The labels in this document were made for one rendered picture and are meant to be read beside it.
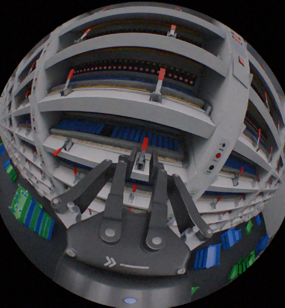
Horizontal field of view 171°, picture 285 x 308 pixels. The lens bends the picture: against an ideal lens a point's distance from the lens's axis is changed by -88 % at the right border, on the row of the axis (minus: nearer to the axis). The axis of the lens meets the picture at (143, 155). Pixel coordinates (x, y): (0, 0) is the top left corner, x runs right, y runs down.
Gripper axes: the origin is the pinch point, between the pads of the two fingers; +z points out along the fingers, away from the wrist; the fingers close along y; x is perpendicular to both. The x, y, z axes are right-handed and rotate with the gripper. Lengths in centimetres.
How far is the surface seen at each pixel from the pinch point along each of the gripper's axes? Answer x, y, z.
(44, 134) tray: -4.1, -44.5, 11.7
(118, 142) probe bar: -2.6, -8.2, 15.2
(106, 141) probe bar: -3.0, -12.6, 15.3
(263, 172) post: 3, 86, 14
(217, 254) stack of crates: -88, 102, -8
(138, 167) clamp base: -7.3, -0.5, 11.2
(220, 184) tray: -7.8, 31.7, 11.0
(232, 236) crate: -94, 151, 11
